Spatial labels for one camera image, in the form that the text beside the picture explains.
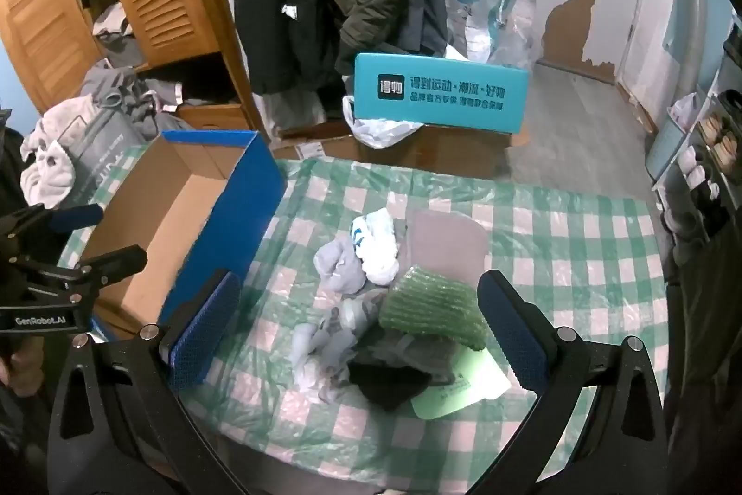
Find grey clothes pile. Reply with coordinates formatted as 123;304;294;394
80;2;186;125

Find blue cardboard box flap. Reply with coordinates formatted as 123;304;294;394
78;129;286;357

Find dark grey sock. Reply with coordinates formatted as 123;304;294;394
353;329;459;386

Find shoe rack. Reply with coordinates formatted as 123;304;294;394
649;89;742;244

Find person's left hand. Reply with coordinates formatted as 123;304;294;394
0;335;47;397

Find small white plastic bag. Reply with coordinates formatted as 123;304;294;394
666;92;704;130

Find grey brown cloth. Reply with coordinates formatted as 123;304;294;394
404;208;489;293

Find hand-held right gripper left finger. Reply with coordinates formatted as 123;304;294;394
49;269;241;473

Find light grey sock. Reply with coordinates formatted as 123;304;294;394
313;238;369;294

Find dark grey printed bag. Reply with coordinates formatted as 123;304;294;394
70;106;195;168

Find person's dark clothing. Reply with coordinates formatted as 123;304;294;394
664;217;742;495

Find clear plastic wrap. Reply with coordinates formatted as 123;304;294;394
493;0;553;70

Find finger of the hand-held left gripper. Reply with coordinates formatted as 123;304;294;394
0;204;104;241
12;247;148;293

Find brown shoes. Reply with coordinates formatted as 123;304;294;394
697;114;738;167

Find black sock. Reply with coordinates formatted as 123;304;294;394
346;361;433;413

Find green checked tablecloth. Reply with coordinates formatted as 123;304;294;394
58;141;673;495

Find pale grey patterned socks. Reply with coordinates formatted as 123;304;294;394
290;292;389;403

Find white fleece cloth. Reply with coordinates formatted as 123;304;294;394
20;97;101;209

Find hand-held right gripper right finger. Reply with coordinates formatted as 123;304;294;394
477;269;667;473

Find green bubble wrap pouch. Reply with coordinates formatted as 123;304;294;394
379;266;493;351

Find teal printed box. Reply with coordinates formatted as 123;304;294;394
352;52;531;135

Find white blue printed plastic bag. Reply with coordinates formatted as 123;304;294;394
349;208;402;287

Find green cloth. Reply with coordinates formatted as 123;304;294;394
413;341;511;420

